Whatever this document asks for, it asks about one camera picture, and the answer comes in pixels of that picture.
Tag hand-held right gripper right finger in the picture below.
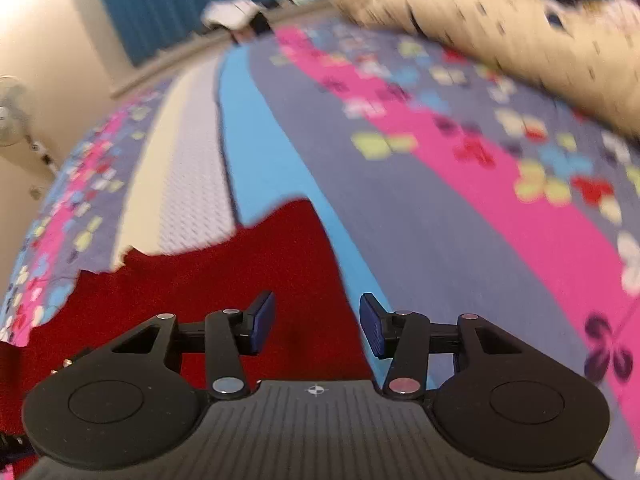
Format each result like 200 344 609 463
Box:
359 293 542 402

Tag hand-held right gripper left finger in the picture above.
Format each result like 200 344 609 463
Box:
95 291 277 401

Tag red knit garment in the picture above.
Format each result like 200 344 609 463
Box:
0 199 374 480

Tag floral striped bedsheet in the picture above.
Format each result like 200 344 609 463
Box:
0 25 640 480

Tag white cloth bundle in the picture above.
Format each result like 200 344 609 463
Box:
200 0 266 29

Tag white standing fan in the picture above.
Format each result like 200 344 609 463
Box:
0 74 57 197

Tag cream patterned blanket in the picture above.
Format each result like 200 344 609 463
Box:
330 0 640 142

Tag blue curtain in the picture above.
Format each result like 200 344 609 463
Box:
87 0 301 67

